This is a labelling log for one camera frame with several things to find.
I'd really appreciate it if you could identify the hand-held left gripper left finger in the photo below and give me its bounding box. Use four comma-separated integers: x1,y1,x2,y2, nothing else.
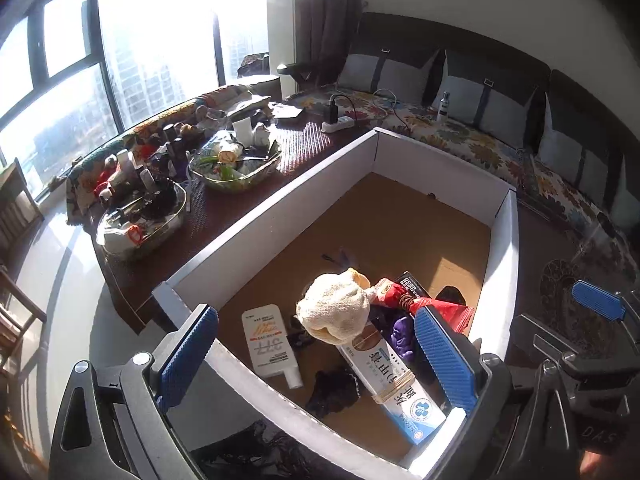
47,304,219,480

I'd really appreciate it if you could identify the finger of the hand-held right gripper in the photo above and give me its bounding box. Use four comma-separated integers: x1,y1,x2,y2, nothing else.
510,312,576,362
571,280,640,323

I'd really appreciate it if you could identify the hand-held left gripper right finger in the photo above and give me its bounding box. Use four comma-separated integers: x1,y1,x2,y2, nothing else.
414,306,576,480

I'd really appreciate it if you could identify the red packet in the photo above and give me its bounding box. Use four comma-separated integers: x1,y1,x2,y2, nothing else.
369,277,475,335

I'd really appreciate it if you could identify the purple and teal toy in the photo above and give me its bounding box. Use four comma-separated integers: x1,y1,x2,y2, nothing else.
389,314,422,363

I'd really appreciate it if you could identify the white and blue cream carton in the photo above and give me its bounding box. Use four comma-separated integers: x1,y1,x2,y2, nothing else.
336,327,448,447

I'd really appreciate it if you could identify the black printed carton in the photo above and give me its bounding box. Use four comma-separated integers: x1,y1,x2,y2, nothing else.
392,270,437,303

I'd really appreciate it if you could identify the white sunscreen bottle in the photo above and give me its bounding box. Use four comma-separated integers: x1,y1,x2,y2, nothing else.
241,304,305,389

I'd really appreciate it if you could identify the black lace cloth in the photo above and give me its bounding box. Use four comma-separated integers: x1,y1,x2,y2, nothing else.
304,364,365,420

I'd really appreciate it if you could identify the cream knitted pouch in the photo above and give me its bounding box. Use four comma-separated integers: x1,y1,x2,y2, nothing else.
295,267,374,346

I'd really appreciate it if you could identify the white cardboard box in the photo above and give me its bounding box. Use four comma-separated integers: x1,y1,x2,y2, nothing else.
152,127,521,480

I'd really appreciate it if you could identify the grey two-tone pillow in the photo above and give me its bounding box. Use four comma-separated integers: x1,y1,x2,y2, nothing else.
431,50,542,137
606,157,640,228
531,92,627,202
336,50,445,109

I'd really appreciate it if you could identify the glass bowl with dark items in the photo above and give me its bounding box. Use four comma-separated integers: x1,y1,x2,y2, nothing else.
96,179,189,261

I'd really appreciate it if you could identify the glass bowl with green items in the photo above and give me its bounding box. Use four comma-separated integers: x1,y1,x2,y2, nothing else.
187,129,282,194

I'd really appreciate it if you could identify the group of small bottles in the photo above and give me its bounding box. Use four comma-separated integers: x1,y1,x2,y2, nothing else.
95,120,206,196

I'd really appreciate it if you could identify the wooden chair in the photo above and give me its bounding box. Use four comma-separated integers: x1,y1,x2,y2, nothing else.
0,157,48,376

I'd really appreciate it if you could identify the dark low side table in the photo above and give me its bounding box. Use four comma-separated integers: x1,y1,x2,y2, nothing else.
102,110,378,333

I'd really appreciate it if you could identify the white power strip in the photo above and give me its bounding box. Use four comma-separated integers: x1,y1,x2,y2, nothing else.
320,115,357,134

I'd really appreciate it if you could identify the grey flat card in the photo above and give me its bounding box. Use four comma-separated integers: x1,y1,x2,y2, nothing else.
270,102,307,122

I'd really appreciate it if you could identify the dark brown sofa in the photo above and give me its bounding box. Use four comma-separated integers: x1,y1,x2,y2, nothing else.
280,12,640,271

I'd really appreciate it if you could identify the large window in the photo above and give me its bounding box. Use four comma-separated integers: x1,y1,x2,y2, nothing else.
0,0,281,201

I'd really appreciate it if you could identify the grey curtain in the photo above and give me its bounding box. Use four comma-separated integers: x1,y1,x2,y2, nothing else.
294,0,363,88

